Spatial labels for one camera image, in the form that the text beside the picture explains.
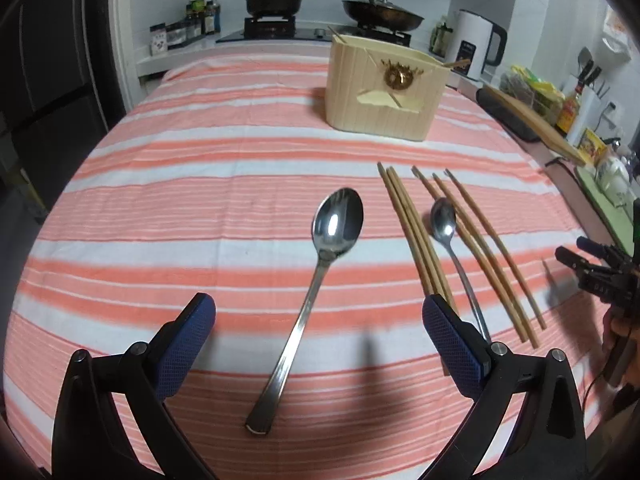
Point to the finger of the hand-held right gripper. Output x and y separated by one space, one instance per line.
595 247
575 262

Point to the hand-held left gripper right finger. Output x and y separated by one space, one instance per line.
452 345

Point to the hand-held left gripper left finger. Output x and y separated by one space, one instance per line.
187 340

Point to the wooden chopstick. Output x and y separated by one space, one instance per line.
540 317
408 232
532 335
420 232

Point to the wooden chopsticks bundle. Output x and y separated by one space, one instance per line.
519 330

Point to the small steel spoon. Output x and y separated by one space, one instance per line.
443 222

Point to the large steel spoon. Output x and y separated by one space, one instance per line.
337 225

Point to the beige utensil box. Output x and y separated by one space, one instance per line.
360 90

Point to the person's right hand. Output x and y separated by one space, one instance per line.
620 330

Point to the green tray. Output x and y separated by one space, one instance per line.
607 215

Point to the white teapot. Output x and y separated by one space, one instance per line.
612 175

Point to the yellow box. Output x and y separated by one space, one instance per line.
592 147

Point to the wooden cutting board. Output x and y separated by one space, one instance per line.
545 127

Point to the red label sauce bottle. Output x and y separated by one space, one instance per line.
570 110

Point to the white knife block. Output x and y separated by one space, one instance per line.
592 105

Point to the black oval pan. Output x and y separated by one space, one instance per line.
505 112

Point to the yellow green snack bag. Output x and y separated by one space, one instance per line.
537 85

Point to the pink white striped tablecloth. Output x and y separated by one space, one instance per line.
200 160

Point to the white electric kettle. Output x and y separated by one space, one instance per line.
470 35

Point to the green glass jar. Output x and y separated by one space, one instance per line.
439 37

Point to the white kitchen counter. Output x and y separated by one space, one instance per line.
190 52

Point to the white label spice shaker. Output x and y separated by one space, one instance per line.
158 40

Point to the black wok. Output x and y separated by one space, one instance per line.
385 21

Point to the dark refrigerator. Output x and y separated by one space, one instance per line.
50 60

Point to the small dark sauce bottle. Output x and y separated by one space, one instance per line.
209 22

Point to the glass wok lid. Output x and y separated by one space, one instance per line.
385 6

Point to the black gas stove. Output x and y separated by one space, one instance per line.
300 34

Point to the yellow cap sauce bottle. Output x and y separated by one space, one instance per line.
195 12

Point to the blue label sauce bottle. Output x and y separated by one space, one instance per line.
216 10

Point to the black clay pot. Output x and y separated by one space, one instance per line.
272 6

